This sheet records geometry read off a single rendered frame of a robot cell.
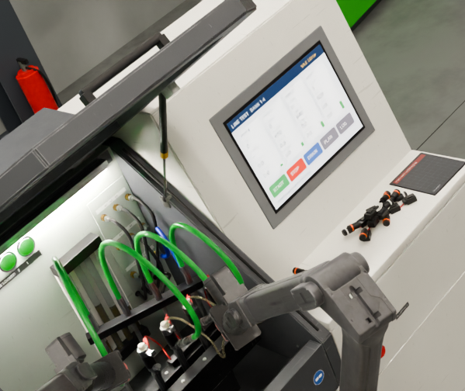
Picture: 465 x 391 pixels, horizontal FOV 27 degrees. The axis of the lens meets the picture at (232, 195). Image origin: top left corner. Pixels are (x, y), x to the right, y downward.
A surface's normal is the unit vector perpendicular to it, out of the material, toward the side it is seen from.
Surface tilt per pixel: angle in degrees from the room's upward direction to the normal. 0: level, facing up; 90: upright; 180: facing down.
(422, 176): 0
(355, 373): 85
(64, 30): 90
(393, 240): 0
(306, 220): 76
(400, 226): 0
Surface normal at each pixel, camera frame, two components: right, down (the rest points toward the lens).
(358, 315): 0.18, -0.42
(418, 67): -0.33, -0.78
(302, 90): 0.59, 0.00
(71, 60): 0.69, 0.19
